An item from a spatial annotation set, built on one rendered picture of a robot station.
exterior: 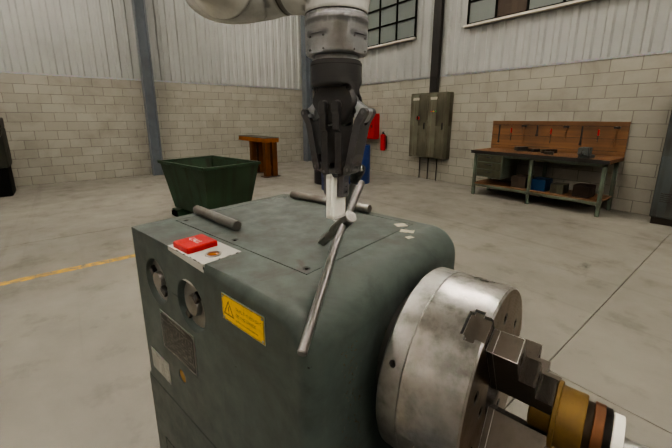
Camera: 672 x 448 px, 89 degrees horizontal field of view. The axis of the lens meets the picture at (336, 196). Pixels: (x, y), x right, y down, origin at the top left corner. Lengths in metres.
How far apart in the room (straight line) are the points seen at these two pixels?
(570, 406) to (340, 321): 0.33
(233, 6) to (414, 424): 0.62
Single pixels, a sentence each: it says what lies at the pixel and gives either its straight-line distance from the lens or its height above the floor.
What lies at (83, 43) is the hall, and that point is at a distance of 10.45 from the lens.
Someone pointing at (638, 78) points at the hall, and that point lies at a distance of 7.20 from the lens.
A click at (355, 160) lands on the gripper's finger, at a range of 0.50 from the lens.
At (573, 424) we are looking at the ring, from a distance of 0.63.
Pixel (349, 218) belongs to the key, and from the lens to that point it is 0.56.
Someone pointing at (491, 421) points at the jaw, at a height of 1.05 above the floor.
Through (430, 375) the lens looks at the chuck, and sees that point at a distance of 0.54.
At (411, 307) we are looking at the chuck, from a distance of 0.57.
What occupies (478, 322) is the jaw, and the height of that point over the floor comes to 1.22.
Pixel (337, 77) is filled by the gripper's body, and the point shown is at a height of 1.55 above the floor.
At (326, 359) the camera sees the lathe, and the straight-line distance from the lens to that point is 0.50.
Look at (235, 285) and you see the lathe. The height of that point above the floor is 1.25.
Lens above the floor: 1.50
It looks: 13 degrees down
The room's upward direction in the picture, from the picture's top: straight up
